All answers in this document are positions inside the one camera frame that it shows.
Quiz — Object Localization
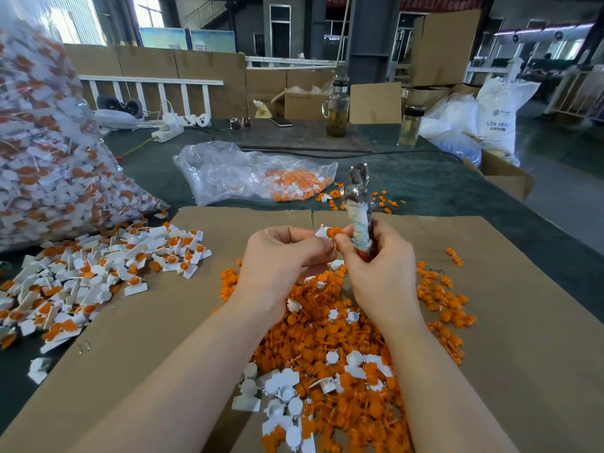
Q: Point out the person's left hand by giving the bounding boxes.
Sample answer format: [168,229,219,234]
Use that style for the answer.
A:
[234,224,337,327]

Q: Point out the flat brown cardboard panel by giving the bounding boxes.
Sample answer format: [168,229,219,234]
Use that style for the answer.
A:
[349,82,404,125]

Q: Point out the dark steel pillar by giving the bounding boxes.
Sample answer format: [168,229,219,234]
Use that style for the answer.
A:
[347,0,402,83]

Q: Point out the glass bottle with black lid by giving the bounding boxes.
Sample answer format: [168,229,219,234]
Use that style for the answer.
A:
[398,104,427,148]

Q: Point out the row of upright cardboard sheets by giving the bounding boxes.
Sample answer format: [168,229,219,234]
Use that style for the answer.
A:
[64,44,340,120]

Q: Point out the tall brown cardboard box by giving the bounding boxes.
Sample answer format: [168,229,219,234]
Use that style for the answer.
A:
[410,9,483,87]

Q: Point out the brown cardboard sheet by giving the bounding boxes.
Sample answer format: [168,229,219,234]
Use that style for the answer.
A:
[312,213,604,453]
[0,206,318,453]

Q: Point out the white woven sack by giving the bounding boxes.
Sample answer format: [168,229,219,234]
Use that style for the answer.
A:
[476,57,542,166]

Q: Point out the pile of orange and white parts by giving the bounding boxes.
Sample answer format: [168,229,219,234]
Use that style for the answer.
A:
[219,226,478,453]

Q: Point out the clear blue plastic bag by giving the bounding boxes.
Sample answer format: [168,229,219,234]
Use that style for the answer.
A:
[421,92,483,167]

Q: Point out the small clear plastic bag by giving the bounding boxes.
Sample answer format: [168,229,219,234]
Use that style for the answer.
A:
[174,140,339,206]

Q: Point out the large clear bag of seals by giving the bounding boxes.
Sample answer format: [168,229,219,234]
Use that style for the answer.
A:
[0,18,169,251]

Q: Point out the person's left forearm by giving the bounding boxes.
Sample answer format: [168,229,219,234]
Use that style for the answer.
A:
[66,311,279,453]

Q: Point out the scatter of orange offcuts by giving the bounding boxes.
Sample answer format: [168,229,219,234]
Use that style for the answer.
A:
[316,184,407,215]

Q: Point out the white railing frame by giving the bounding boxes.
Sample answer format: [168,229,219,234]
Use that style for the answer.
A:
[79,76,225,119]

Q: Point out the open cardboard box with paper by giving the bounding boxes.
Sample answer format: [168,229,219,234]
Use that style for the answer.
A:
[271,84,332,121]

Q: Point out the glass tea jar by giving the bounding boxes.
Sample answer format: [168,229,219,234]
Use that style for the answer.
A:
[322,76,351,138]

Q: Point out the white metal rack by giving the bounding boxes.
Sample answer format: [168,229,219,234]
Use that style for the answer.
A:
[545,63,604,119]

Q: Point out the white power strip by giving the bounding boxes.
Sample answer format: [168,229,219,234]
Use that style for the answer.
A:
[137,110,213,143]

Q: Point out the white oval plastic device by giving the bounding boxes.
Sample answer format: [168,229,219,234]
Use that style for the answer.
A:
[92,109,141,131]

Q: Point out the open brown cardboard box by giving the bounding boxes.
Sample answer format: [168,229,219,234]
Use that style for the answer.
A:
[463,150,537,203]

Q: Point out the pile of assembled white-orange parts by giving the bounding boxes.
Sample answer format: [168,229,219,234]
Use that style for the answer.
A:
[0,216,213,385]

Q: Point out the person's right hand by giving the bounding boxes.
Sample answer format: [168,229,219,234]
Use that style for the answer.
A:
[333,220,423,331]

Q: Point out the silver red-handled pliers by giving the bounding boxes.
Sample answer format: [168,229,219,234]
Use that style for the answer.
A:
[342,163,376,253]

